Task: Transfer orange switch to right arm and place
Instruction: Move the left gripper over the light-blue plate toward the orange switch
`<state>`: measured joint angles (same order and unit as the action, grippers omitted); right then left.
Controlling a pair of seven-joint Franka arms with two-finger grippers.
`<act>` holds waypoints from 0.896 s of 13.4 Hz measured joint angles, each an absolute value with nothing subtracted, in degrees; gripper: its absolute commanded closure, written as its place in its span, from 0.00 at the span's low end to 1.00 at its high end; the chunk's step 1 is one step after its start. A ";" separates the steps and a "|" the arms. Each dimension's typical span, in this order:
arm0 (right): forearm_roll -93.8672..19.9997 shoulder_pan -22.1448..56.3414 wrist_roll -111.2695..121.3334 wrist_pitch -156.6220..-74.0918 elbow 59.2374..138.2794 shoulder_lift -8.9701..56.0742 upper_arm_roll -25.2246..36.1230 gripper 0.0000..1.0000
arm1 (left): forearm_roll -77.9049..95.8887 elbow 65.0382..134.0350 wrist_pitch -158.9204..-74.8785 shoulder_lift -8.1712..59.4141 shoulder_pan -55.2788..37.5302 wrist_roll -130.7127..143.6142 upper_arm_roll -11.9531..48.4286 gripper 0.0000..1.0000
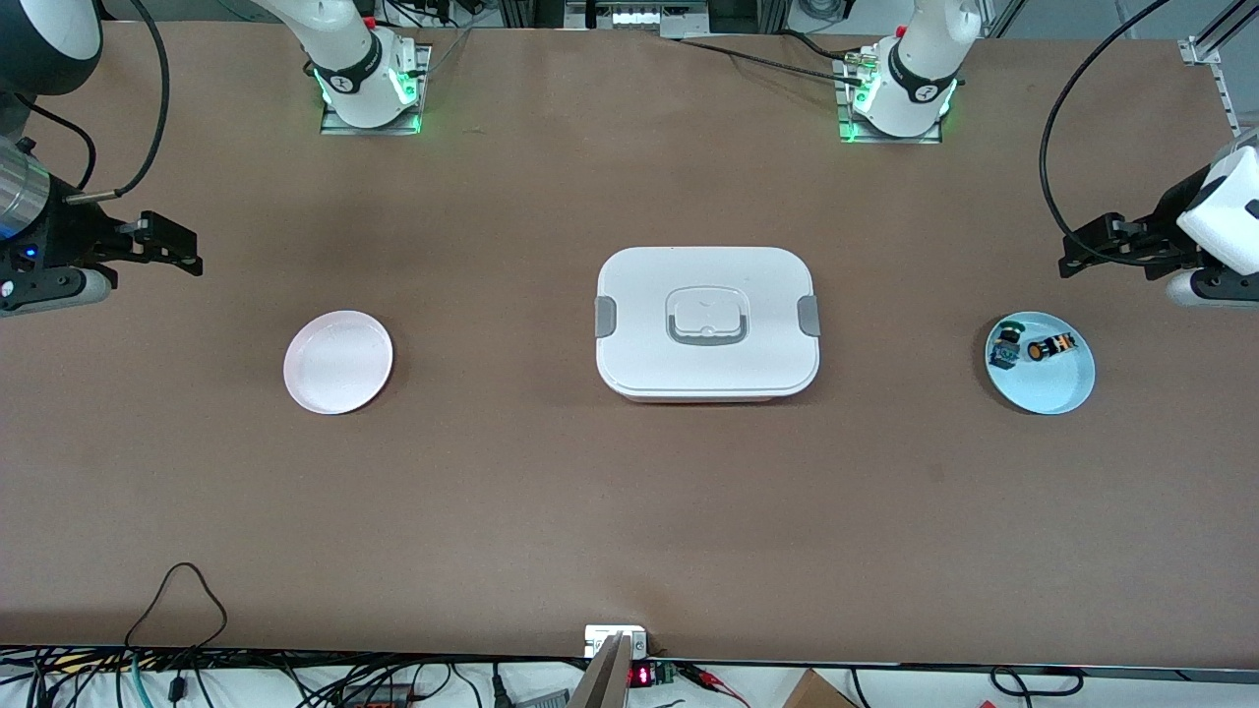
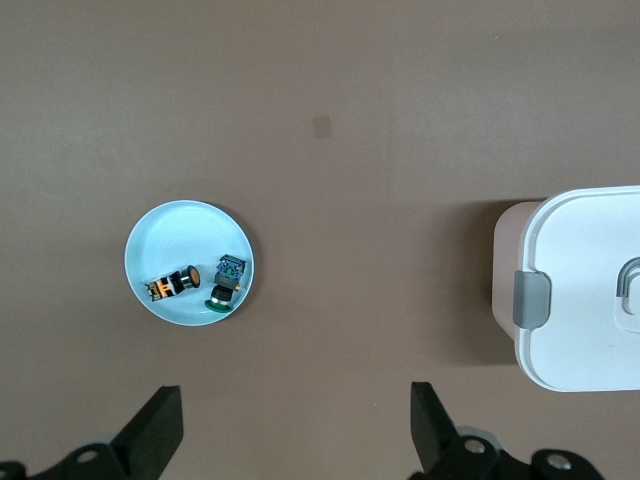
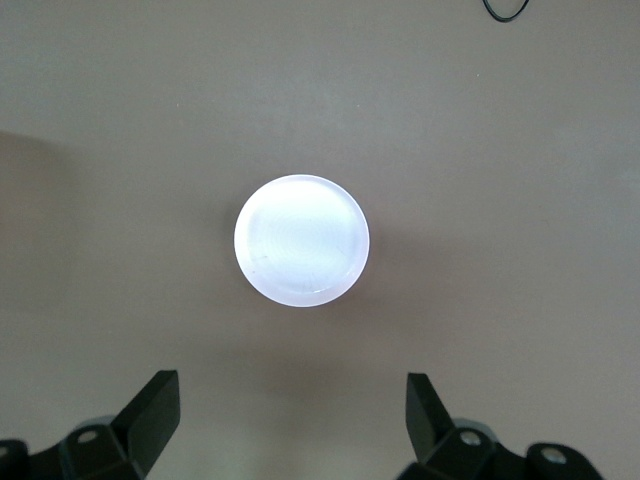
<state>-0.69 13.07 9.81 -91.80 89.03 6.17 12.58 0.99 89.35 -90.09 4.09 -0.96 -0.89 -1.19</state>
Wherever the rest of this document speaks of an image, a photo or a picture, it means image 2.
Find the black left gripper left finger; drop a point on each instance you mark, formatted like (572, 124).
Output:
(150, 440)

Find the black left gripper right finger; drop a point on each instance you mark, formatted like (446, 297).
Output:
(435, 440)

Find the orange push-button switch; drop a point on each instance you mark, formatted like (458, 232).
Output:
(172, 285)

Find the light blue round plate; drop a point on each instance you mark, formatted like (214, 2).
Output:
(170, 240)

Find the white lunch box grey clips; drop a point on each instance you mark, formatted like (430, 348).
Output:
(580, 300)

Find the green push-button switch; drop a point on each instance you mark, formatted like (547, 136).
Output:
(227, 280)

